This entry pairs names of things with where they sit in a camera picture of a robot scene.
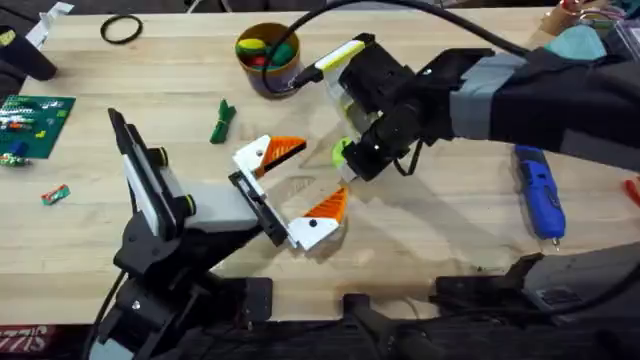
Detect blue electric screwdriver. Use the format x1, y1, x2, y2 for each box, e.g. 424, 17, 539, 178
512, 144, 568, 251

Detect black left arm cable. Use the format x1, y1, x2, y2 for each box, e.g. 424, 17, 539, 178
81, 269, 127, 360

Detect brown tape roll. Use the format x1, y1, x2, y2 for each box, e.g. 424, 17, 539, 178
542, 0, 584, 36

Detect green board with blocks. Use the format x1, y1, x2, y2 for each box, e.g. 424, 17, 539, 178
0, 94, 77, 161

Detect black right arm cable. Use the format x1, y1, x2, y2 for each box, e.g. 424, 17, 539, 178
259, 0, 531, 99

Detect brown tub with toys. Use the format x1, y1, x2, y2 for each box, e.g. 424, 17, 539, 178
234, 22, 304, 100

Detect black rubber ring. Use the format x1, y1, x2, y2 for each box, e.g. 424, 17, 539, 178
99, 13, 145, 46

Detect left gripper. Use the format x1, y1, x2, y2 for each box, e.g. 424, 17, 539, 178
172, 133, 351, 252

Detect red tool handle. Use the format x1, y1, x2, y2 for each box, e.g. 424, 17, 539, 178
623, 177, 640, 209

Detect clear plastic box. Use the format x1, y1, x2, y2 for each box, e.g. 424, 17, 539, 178
599, 0, 640, 61

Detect small red green toy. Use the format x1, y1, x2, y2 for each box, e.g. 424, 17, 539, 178
40, 183, 71, 207

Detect teal cloth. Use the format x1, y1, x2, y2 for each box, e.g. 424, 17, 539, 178
544, 24, 609, 61

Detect green toy vegetable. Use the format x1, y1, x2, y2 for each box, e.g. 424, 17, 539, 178
208, 98, 238, 146

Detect small colourful toy block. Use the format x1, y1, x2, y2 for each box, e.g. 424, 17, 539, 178
0, 152, 30, 169

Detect red printed label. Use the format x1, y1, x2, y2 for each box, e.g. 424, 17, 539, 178
0, 324, 57, 354

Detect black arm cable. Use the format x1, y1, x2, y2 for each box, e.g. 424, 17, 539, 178
259, 0, 531, 99
81, 269, 127, 360

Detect black rail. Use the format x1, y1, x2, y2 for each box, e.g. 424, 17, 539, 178
164, 292, 640, 360

